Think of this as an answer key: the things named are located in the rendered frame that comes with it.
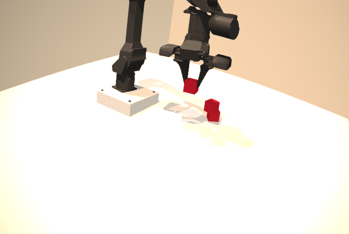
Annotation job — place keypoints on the red cube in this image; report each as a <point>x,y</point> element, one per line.
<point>190,86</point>
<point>211,106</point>
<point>214,117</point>

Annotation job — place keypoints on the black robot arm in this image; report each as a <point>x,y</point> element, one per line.
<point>132,54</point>

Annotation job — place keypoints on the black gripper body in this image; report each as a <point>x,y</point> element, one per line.
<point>219,61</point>

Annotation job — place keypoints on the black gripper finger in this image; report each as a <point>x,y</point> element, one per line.
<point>203,71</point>
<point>184,67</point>

